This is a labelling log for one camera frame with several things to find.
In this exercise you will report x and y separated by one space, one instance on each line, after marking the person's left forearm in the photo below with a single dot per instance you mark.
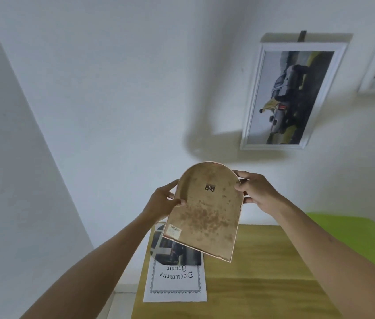
98 262

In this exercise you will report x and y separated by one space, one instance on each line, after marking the person's right thumb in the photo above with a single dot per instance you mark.
241 186

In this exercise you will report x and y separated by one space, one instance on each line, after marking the person's left hand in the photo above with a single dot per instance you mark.
157 205

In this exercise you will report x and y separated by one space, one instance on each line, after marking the green cushioned seat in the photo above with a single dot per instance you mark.
363 242

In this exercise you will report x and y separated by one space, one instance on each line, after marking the white frame with car photo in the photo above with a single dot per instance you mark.
290 96

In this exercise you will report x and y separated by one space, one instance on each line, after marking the person's right forearm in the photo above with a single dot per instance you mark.
333 259

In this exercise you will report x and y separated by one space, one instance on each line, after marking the dark arched photo print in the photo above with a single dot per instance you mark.
174 254

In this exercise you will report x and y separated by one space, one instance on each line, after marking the white document insert sheet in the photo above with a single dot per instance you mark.
174 282

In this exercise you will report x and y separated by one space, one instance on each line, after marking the person's right hand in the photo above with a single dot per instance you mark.
261 192

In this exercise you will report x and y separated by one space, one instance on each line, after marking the person's left thumb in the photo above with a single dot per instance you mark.
179 202

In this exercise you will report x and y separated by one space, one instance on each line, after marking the arched brown picture frame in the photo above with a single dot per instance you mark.
207 212

